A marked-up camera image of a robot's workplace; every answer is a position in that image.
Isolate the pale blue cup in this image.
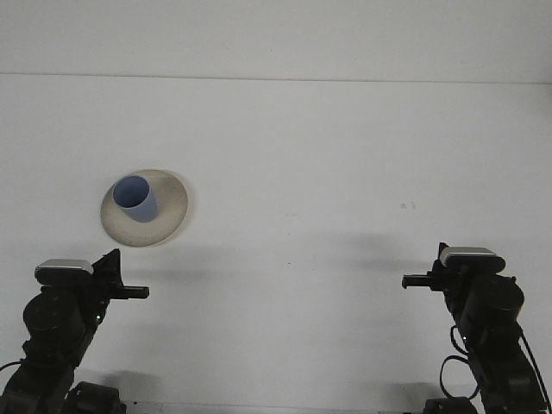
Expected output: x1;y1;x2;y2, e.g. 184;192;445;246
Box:
112;175;159;224

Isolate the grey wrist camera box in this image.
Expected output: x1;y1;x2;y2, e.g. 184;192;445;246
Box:
440;246;506;273
34;258;95;285

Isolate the looped black arm cable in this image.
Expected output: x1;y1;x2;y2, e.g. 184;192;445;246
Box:
438;325;480;400

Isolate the pale round plate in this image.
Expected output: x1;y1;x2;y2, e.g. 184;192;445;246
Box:
99;168;194;249

